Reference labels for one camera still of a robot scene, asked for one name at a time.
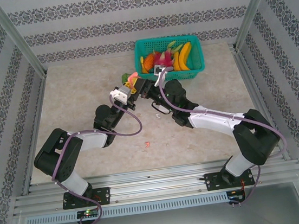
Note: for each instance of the pink earbud charging case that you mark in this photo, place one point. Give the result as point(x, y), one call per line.
point(133, 76)

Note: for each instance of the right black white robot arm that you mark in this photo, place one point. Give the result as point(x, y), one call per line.
point(213, 121)

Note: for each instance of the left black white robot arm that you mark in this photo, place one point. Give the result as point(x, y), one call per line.
point(87, 140)

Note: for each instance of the small yellow fruit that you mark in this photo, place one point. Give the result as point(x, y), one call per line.
point(142, 65)

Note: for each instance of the orange mango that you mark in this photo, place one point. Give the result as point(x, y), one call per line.
point(148, 61)

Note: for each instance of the teal plastic basket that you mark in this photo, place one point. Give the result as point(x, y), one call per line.
point(188, 74)

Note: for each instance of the small yellow banana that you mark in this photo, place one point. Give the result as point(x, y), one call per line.
point(177, 63)

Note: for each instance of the pink dragon fruit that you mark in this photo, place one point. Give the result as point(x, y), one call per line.
point(162, 58)

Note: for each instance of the large yellow banana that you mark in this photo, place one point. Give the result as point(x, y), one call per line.
point(184, 54)

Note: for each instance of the left green circuit board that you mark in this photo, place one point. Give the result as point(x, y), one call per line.
point(88, 213)

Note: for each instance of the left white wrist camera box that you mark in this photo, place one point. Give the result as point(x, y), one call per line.
point(118, 95)

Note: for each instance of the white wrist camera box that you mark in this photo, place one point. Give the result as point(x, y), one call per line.
point(118, 95)
point(160, 69)

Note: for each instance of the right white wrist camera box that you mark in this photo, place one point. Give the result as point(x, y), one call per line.
point(160, 69)

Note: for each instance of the aluminium side rail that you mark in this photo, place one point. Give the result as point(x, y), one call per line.
point(36, 131)
point(256, 90)

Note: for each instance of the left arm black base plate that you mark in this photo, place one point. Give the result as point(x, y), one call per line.
point(105, 195)

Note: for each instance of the aluminium mounting rail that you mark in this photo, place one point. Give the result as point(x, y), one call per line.
point(158, 187)

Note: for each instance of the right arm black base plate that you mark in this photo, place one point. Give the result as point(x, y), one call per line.
point(211, 182)

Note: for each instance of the aluminium frame post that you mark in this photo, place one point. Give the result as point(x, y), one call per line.
point(253, 9)
point(17, 38)

